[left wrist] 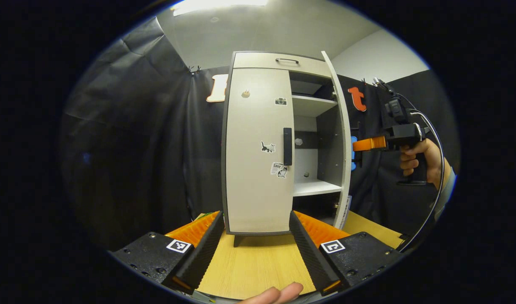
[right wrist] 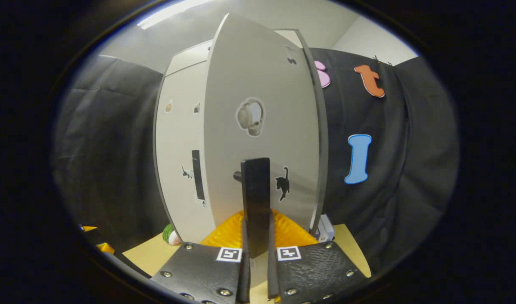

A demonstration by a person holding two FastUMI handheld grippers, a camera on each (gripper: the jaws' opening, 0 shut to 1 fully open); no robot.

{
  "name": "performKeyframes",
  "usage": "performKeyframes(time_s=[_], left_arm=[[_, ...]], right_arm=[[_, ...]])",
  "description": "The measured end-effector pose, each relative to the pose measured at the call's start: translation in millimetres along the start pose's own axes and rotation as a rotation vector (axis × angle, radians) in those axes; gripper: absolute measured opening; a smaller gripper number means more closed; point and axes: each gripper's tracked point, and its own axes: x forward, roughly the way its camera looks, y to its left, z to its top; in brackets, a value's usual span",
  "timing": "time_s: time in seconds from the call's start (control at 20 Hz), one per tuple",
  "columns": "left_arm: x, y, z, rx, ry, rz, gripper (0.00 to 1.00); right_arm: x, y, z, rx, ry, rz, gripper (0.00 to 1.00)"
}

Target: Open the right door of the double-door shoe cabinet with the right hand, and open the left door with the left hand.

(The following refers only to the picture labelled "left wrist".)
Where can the black backdrop cloth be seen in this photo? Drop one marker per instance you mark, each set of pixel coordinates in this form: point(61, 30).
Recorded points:
point(135, 126)

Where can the ceiling light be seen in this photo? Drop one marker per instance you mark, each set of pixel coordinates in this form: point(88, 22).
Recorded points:
point(220, 5)

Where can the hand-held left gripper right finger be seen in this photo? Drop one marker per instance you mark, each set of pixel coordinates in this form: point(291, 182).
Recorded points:
point(308, 249)

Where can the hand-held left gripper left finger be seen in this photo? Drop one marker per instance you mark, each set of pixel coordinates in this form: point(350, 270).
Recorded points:
point(205, 249)

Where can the white cabinet drawer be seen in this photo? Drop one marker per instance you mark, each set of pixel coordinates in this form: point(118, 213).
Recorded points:
point(262, 61)

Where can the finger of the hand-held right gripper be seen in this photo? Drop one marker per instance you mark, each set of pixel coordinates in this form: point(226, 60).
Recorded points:
point(369, 144)

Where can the white shoe cabinet door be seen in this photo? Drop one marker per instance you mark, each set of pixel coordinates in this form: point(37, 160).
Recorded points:
point(253, 126)
point(344, 139)

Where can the white double-door shoe cabinet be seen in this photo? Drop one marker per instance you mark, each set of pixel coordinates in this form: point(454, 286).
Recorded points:
point(314, 105)

